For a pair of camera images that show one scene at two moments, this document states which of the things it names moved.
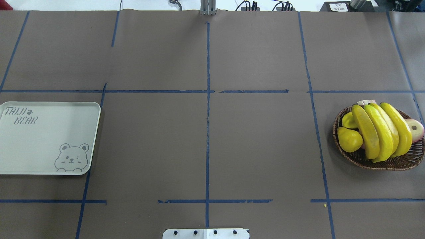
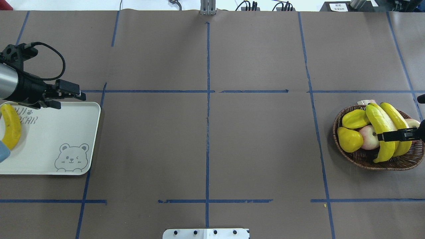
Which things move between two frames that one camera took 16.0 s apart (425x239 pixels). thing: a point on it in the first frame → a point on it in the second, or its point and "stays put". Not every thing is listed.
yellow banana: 371,142 → 13,127
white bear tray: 47,138 stays put
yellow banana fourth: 403,128 stays put
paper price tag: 366,102 stays put
